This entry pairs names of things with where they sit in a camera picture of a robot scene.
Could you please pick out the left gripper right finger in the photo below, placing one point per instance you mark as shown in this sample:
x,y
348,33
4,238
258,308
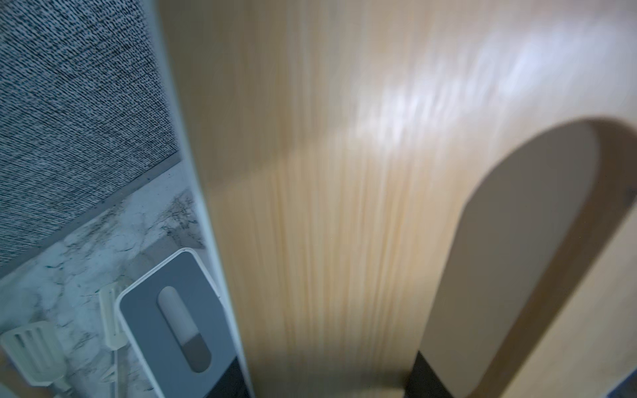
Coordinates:
x,y
423,382

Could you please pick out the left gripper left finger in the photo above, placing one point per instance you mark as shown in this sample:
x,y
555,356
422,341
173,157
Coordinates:
x,y
231,384

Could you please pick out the bamboo lid tissue box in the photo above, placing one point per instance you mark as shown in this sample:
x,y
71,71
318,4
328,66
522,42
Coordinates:
x,y
379,181

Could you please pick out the back grey lid tissue box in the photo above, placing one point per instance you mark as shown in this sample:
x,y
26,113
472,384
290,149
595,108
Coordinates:
x,y
177,325

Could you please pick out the white slotted spatula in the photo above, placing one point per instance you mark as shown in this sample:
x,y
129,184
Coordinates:
x,y
37,354

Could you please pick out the white spatula metal handle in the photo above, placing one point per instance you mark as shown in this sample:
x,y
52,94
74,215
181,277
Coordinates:
x,y
116,340

